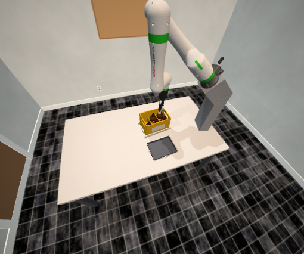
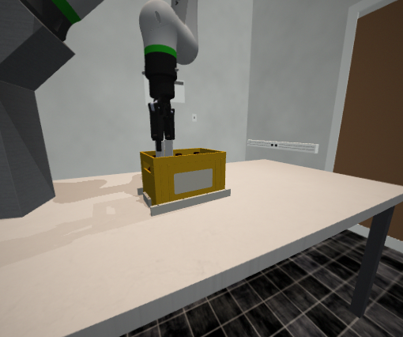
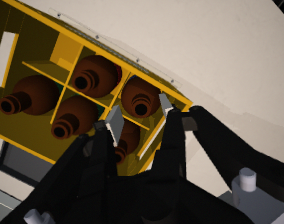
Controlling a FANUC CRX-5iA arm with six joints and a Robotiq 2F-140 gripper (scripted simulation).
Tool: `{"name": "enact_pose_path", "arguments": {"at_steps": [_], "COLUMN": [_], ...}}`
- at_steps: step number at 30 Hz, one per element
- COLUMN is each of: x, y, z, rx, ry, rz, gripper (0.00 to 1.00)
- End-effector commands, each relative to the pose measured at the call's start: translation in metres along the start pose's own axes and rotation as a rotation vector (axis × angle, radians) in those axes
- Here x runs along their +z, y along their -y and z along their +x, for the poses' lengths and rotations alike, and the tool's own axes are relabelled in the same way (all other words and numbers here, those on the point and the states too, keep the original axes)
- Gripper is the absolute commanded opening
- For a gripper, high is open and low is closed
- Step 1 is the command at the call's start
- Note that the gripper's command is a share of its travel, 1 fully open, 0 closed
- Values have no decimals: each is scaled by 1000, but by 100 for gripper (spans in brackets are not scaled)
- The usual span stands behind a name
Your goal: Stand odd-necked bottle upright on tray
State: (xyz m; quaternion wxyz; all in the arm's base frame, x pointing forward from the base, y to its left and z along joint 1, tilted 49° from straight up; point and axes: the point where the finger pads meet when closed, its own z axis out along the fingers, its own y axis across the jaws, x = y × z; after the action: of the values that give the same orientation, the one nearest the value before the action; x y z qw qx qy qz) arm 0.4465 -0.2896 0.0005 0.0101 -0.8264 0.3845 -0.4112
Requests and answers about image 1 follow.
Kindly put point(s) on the yellow divided crate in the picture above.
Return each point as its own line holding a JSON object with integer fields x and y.
{"x": 144, "y": 118}

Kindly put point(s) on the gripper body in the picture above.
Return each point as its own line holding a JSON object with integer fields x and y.
{"x": 162, "y": 97}

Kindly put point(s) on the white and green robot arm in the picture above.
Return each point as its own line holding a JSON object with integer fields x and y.
{"x": 159, "y": 21}

